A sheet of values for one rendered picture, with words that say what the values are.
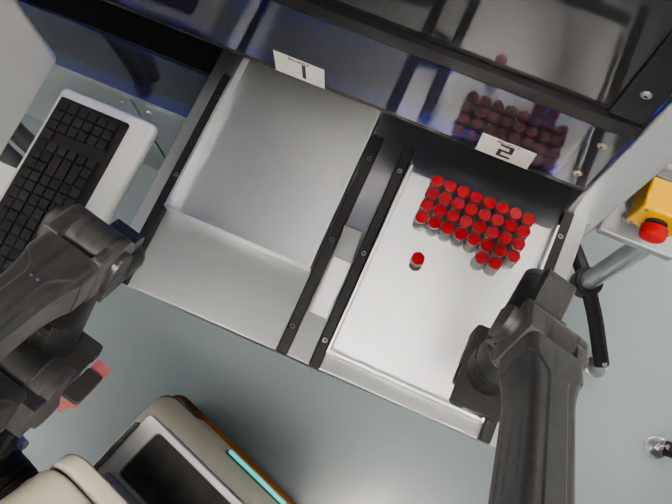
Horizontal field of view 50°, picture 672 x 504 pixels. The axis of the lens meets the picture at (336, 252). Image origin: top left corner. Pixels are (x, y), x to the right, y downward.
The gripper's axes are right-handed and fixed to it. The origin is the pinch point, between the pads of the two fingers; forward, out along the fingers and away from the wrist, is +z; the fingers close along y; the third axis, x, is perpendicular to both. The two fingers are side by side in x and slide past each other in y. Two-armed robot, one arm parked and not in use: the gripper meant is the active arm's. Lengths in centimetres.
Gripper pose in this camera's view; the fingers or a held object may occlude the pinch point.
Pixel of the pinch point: (472, 387)
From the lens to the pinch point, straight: 98.0
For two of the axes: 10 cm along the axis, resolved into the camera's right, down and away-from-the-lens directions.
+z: -0.5, 3.8, 9.2
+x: -9.2, -3.8, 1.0
